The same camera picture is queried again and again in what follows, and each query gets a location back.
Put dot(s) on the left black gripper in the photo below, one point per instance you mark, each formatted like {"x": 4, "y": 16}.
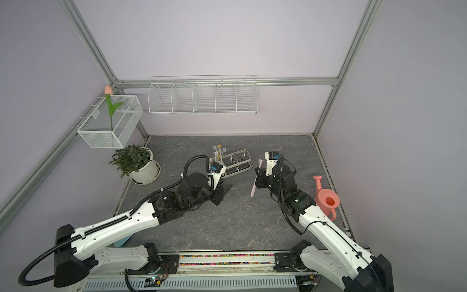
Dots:
{"x": 221, "y": 193}

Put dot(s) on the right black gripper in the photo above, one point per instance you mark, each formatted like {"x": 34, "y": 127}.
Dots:
{"x": 261, "y": 177}

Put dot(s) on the pink toothbrush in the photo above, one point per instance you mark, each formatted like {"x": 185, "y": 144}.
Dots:
{"x": 254, "y": 187}

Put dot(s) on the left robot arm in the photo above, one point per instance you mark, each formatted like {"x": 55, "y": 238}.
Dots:
{"x": 79, "y": 252}

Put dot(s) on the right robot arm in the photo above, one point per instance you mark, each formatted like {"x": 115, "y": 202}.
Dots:
{"x": 349, "y": 266}

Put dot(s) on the cream toothbrush holder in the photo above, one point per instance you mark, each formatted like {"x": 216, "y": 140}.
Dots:
{"x": 235, "y": 163}

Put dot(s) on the pink watering can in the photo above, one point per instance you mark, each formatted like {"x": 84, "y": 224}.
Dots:
{"x": 326, "y": 199}

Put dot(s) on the potted green plant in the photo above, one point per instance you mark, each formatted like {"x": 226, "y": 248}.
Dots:
{"x": 138, "y": 163}

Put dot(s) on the white vent grille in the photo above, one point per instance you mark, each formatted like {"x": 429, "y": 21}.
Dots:
{"x": 148, "y": 284}

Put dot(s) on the white mesh box basket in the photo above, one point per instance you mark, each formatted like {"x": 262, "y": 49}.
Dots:
{"x": 101, "y": 130}

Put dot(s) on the artificial pink tulip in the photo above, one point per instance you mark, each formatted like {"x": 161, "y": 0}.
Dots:
{"x": 112, "y": 107}

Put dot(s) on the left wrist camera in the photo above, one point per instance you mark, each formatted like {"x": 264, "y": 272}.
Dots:
{"x": 217, "y": 170}

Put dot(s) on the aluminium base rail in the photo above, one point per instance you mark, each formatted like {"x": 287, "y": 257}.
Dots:
{"x": 226, "y": 261}

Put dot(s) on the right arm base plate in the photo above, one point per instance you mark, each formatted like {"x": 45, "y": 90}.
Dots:
{"x": 288, "y": 262}

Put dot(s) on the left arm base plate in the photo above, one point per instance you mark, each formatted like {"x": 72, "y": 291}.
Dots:
{"x": 168, "y": 264}

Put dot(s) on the white wire wall basket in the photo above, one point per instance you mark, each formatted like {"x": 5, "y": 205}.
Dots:
{"x": 203, "y": 94}

